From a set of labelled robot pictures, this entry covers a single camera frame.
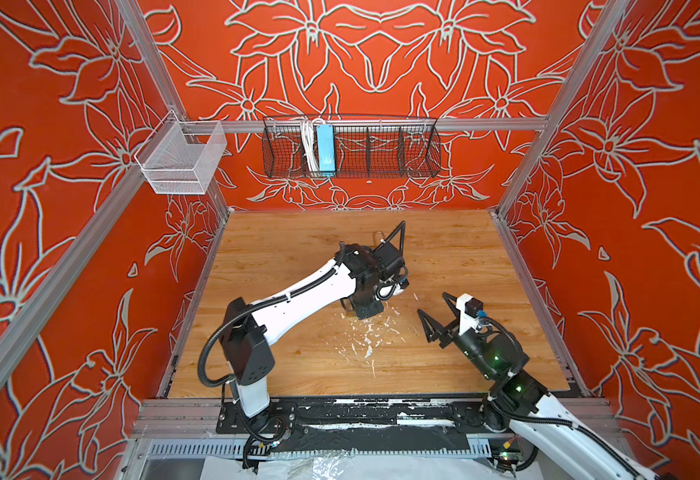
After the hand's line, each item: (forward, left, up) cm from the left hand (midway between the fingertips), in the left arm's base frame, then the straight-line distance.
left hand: (366, 301), depth 76 cm
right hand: (-1, -15, +3) cm, 16 cm away
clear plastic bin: (+41, +62, +14) cm, 75 cm away
